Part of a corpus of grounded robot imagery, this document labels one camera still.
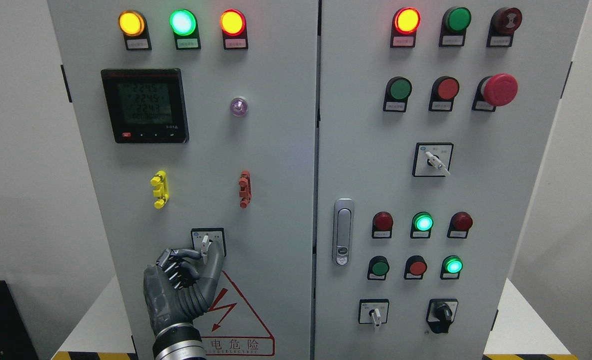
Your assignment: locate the white rotary switch lower right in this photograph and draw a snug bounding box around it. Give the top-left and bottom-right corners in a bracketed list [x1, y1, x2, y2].
[358, 298, 390, 329]

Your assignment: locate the red electric warning sticker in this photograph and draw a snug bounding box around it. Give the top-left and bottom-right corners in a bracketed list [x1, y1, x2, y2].
[194, 271, 275, 357]

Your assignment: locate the red emergency stop button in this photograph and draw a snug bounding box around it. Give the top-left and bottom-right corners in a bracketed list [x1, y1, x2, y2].
[471, 73, 518, 112]

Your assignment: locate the green indicator top right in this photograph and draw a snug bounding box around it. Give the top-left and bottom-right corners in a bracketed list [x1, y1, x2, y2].
[438, 6, 472, 47]

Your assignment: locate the green push button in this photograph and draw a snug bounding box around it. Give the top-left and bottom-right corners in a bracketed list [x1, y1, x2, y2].
[367, 255, 390, 281]
[383, 76, 412, 113]

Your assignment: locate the green push button lower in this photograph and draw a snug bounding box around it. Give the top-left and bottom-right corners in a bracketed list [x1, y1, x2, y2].
[367, 255, 390, 281]

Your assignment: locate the red terminal clip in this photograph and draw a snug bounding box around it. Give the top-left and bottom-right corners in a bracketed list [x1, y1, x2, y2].
[238, 170, 252, 208]

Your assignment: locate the yellow terminal clip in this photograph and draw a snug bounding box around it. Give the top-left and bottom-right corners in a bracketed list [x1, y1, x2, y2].
[150, 170, 170, 209]

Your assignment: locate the dark red indicator left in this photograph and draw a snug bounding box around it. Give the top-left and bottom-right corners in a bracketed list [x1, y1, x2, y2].
[371, 210, 394, 239]

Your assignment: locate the green push button upper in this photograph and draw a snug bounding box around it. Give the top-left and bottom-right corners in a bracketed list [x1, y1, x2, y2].
[383, 76, 412, 113]

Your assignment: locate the red push button lower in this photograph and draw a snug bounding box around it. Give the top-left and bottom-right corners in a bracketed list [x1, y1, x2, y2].
[403, 255, 427, 280]

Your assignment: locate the black rotary knob switch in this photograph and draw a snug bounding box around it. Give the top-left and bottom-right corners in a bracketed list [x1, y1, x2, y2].
[426, 298, 458, 334]

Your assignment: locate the lit red indicator right door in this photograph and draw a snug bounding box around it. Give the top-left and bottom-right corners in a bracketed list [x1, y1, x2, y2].
[390, 7, 421, 49]

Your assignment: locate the red-orange indicator light left door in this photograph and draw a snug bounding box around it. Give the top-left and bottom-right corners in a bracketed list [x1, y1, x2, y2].
[220, 8, 248, 50]

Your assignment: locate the silver door handle lock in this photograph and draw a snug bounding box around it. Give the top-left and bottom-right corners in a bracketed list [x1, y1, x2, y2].
[332, 198, 355, 266]

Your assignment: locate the clear white light bulb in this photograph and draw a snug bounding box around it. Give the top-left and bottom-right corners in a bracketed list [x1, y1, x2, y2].
[230, 96, 249, 117]

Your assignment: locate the lit green button lower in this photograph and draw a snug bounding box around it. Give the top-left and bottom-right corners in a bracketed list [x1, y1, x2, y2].
[440, 255, 463, 280]

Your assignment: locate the white rotary switch door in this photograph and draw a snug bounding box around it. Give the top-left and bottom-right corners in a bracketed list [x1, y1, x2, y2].
[190, 227, 227, 264]

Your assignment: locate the dark red indicator right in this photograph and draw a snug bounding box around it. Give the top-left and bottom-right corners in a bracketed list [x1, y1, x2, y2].
[447, 211, 473, 239]

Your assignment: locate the lit green indicator middle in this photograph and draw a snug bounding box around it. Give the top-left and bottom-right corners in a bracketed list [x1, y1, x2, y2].
[410, 211, 434, 239]

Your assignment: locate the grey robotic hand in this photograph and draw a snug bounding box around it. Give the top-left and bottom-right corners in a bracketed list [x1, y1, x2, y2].
[143, 242, 225, 337]

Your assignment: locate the white rotary switch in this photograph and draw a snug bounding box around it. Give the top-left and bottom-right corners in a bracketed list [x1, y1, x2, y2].
[412, 142, 454, 177]
[358, 298, 390, 329]

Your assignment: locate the green indicator light top left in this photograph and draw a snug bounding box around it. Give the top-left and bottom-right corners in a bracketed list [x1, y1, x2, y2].
[169, 8, 201, 50]

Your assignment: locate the white rotary switch upper right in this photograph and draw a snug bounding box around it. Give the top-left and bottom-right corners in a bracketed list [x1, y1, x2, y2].
[412, 142, 454, 177]

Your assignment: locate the grey right cabinet door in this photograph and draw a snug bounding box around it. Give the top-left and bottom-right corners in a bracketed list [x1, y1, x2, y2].
[314, 0, 588, 360]

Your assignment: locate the grey left cabinet door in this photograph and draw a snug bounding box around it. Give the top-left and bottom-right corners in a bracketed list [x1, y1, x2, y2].
[48, 0, 318, 360]

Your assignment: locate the dark red indicator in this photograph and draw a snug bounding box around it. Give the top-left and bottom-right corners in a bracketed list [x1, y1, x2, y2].
[447, 211, 473, 239]
[371, 210, 394, 239]

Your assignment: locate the red push button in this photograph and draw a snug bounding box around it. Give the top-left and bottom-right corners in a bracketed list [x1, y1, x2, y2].
[428, 76, 460, 112]
[403, 255, 427, 280]

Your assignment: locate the dark red buzzer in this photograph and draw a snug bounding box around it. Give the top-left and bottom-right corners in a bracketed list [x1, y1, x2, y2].
[486, 7, 522, 48]

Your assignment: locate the yellow indicator light top left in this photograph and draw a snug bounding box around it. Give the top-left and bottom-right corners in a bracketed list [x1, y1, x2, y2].
[118, 9, 152, 51]

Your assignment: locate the grey cabinet door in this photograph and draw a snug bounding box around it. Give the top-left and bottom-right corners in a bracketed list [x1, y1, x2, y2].
[48, 0, 318, 360]
[314, 0, 588, 360]

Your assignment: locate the red push button upper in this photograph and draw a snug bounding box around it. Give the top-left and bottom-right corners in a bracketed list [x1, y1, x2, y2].
[428, 76, 460, 112]

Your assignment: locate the black digital power meter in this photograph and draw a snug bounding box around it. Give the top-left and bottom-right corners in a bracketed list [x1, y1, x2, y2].
[101, 68, 190, 144]

